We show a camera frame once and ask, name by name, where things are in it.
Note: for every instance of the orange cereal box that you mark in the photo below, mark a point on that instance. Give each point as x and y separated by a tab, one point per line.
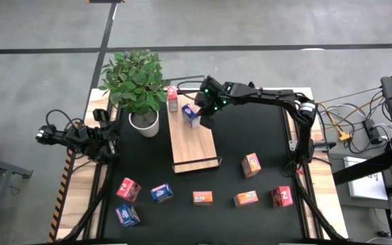
246	198
202	197
251	164

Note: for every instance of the white board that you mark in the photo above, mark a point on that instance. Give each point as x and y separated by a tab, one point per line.
366	183

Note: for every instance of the yellow plug adapter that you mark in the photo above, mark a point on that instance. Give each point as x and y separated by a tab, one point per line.
344	136

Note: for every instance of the blue Frosted Flakes box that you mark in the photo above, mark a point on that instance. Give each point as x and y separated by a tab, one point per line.
190	115
162	192
127	215

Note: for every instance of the green leafy plant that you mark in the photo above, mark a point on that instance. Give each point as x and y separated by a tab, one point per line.
134	81

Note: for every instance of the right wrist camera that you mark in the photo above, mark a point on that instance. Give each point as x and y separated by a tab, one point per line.
211	82

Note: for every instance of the black table mat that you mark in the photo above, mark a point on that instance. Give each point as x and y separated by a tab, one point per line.
250	136

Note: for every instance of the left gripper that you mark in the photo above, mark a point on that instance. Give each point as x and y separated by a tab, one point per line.
97	136

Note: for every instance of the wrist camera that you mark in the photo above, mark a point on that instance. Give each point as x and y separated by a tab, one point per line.
211	82
100	115

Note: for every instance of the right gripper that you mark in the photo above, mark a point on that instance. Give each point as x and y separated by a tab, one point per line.
220	99

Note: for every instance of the black desk beam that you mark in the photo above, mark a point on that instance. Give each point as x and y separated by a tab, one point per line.
362	168

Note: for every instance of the black power strip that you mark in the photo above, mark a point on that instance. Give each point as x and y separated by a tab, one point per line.
372	131

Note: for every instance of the yellow black hazard tape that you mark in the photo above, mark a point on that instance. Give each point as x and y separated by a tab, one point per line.
61	197

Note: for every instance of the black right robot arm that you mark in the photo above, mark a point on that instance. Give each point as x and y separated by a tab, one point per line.
271	97

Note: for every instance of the white ribbed plant pot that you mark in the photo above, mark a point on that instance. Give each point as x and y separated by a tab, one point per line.
148	131

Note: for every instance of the red cereal box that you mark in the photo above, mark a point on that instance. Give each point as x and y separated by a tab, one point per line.
172	97
282	196
128	189

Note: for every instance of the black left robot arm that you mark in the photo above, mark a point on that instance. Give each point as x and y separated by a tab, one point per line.
61	136

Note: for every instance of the small black floor object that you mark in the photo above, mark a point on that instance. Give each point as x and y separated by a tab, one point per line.
383	234

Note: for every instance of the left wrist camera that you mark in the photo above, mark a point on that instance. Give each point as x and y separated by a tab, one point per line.
100	115

